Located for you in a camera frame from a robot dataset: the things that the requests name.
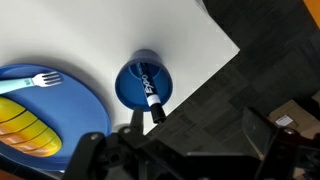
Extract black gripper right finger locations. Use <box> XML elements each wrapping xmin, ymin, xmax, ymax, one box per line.
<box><xmin>242</xmin><ymin>107</ymin><xmax>283</xmax><ymax>157</ymax></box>

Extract yellow toy corn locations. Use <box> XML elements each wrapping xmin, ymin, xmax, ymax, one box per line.
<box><xmin>0</xmin><ymin>97</ymin><xmax>63</xmax><ymax>157</ymax></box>

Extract stacked cardboard boxes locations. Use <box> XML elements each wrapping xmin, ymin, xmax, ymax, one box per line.
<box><xmin>267</xmin><ymin>91</ymin><xmax>320</xmax><ymax>139</ymax></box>

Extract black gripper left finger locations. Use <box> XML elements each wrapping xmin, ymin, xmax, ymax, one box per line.
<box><xmin>130</xmin><ymin>107</ymin><xmax>144</xmax><ymax>133</ymax></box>

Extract blue round plate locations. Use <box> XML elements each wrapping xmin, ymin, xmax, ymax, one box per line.
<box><xmin>0</xmin><ymin>64</ymin><xmax>111</xmax><ymax>171</ymax></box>

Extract light blue toy fork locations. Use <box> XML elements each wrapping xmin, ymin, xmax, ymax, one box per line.
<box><xmin>0</xmin><ymin>71</ymin><xmax>62</xmax><ymax>94</ymax></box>

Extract black Expo marker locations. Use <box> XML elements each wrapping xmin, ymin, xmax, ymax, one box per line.
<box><xmin>136</xmin><ymin>63</ymin><xmax>166</xmax><ymax>124</ymax></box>

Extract blue plastic cup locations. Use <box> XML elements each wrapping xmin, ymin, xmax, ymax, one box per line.
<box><xmin>115</xmin><ymin>49</ymin><xmax>173</xmax><ymax>112</ymax></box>

